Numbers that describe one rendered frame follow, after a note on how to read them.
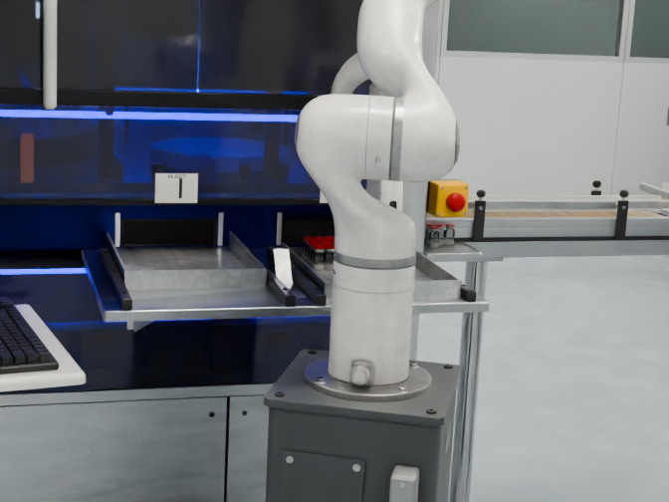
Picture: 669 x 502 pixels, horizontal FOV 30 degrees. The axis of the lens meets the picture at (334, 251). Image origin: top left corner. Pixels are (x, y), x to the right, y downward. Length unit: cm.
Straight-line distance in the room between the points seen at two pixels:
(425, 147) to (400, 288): 21
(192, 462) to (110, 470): 17
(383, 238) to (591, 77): 625
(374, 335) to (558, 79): 614
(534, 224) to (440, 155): 115
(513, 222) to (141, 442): 96
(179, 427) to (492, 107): 530
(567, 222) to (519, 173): 493
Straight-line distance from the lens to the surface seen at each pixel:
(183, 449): 267
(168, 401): 263
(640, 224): 301
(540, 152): 787
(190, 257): 253
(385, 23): 188
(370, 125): 174
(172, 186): 251
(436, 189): 266
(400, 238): 177
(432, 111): 176
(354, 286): 178
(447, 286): 230
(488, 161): 774
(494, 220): 284
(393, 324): 180
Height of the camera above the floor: 144
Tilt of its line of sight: 12 degrees down
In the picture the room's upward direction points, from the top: 3 degrees clockwise
